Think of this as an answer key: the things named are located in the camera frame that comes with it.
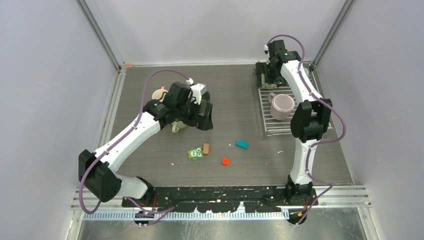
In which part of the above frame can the dark grey mug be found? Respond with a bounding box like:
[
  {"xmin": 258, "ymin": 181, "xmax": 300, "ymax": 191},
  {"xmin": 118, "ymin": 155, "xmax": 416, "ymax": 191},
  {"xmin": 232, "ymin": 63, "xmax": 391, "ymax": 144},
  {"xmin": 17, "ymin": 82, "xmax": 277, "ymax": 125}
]
[{"xmin": 201, "ymin": 91, "xmax": 211, "ymax": 102}]

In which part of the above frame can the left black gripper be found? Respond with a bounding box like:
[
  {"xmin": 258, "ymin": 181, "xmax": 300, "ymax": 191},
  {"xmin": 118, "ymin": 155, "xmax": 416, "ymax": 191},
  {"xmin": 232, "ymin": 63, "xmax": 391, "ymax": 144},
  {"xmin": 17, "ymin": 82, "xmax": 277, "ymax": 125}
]
[{"xmin": 176, "ymin": 97, "xmax": 213, "ymax": 131}]

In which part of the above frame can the light green cream mug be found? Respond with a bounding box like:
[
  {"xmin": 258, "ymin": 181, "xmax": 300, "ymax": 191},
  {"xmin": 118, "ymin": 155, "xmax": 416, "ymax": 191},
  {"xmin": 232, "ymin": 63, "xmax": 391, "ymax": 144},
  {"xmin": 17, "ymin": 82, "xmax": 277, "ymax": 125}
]
[{"xmin": 171, "ymin": 121, "xmax": 187, "ymax": 133}]

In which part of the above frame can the cream floral mug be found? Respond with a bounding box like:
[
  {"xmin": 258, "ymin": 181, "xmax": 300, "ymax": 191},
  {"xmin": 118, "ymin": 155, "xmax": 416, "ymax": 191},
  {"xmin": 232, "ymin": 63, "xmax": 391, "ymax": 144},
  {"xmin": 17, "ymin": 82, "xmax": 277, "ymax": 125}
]
[{"xmin": 260, "ymin": 74, "xmax": 278, "ymax": 90}]

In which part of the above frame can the white wire dish rack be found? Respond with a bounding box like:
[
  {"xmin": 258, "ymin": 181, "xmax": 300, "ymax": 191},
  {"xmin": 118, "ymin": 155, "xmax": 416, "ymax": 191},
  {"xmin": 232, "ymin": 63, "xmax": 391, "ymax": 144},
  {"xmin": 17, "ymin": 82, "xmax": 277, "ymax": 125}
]
[{"xmin": 253, "ymin": 60, "xmax": 323, "ymax": 136}]

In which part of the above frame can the red cube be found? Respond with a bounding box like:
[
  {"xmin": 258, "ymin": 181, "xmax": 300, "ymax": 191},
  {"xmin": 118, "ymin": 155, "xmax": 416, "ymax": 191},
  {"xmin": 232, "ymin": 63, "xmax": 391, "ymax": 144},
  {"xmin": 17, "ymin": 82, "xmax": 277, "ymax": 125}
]
[{"xmin": 221, "ymin": 158, "xmax": 230, "ymax": 166}]

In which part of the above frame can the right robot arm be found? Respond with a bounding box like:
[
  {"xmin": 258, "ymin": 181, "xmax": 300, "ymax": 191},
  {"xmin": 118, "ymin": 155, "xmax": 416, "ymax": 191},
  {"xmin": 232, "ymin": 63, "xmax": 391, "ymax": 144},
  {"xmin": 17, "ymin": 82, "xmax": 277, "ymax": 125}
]
[{"xmin": 264, "ymin": 39, "xmax": 332, "ymax": 205}]

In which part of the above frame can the green owl toy block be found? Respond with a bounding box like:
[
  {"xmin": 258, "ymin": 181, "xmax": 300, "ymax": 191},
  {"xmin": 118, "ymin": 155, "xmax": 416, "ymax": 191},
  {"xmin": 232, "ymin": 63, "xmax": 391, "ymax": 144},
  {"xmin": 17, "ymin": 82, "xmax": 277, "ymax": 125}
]
[{"xmin": 187, "ymin": 147, "xmax": 204, "ymax": 160}]

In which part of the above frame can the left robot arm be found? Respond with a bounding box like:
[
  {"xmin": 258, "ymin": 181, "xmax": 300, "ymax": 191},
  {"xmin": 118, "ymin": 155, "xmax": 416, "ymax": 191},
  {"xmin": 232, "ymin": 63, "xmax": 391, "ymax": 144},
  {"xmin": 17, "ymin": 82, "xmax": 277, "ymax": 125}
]
[{"xmin": 78, "ymin": 82, "xmax": 213, "ymax": 207}]

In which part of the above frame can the black base bar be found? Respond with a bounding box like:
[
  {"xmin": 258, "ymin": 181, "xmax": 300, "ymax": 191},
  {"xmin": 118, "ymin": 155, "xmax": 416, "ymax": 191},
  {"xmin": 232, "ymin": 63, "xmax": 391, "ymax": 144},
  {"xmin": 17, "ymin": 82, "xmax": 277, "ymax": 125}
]
[{"xmin": 122, "ymin": 186, "xmax": 317, "ymax": 213}]

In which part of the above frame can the purple cable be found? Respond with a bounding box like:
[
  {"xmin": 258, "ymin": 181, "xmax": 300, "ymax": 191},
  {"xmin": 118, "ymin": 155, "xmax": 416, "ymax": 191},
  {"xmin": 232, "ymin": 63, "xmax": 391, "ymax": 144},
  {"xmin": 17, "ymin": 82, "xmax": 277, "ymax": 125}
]
[
  {"xmin": 78, "ymin": 69, "xmax": 195, "ymax": 227},
  {"xmin": 264, "ymin": 34, "xmax": 347, "ymax": 226}
]

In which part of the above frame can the lilac pink mug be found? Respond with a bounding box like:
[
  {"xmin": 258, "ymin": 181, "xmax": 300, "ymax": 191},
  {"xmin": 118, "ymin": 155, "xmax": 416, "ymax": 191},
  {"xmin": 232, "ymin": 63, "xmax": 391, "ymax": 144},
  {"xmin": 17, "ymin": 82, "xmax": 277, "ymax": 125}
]
[{"xmin": 268, "ymin": 92, "xmax": 295, "ymax": 121}]

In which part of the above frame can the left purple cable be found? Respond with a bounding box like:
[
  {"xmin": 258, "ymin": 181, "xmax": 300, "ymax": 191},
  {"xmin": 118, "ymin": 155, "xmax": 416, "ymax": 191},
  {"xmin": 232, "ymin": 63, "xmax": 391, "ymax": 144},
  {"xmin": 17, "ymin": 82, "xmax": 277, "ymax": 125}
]
[{"xmin": 78, "ymin": 69, "xmax": 195, "ymax": 227}]

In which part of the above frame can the teal block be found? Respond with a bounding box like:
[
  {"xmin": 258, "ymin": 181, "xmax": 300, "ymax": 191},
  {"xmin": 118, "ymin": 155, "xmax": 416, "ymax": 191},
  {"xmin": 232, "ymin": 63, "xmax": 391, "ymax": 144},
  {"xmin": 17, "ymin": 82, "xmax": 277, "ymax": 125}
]
[{"xmin": 236, "ymin": 140, "xmax": 249, "ymax": 150}]

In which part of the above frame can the tan wooden block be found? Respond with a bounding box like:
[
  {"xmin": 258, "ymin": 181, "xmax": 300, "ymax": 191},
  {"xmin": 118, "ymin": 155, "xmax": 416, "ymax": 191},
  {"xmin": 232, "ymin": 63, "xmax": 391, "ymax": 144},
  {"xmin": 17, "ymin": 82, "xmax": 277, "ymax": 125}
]
[{"xmin": 202, "ymin": 143, "xmax": 210, "ymax": 156}]

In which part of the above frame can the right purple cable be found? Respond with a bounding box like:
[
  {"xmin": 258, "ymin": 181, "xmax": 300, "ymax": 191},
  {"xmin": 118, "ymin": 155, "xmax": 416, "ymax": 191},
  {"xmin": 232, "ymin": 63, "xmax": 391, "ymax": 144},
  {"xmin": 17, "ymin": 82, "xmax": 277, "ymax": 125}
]
[{"xmin": 264, "ymin": 34, "xmax": 347, "ymax": 226}]

